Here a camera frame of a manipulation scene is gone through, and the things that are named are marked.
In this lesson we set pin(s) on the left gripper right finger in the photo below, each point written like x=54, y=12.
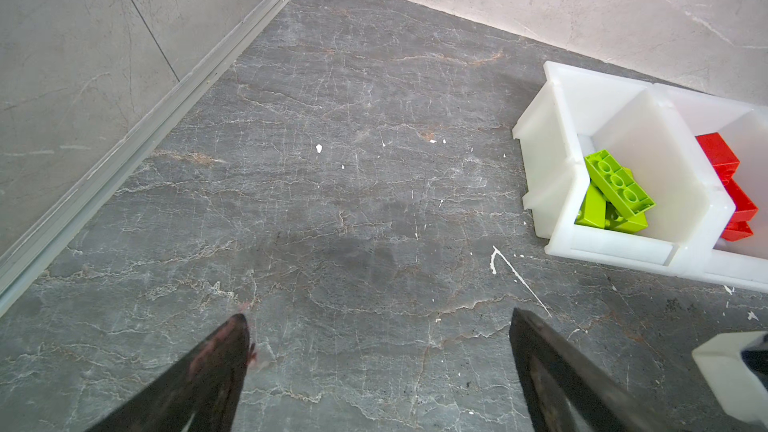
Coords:
x=558, y=380

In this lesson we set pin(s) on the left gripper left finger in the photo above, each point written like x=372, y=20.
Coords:
x=199, y=392

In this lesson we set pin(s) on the green lego brick cluster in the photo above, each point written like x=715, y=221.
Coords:
x=616, y=222

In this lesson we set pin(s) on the red arch lego piece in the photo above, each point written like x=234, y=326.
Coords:
x=725, y=163

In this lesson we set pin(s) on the white three-compartment bin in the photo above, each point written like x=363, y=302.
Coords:
x=647, y=176

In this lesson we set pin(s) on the white zip tie scrap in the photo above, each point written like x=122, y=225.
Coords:
x=497, y=254

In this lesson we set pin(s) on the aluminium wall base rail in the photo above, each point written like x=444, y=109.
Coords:
x=88, y=89

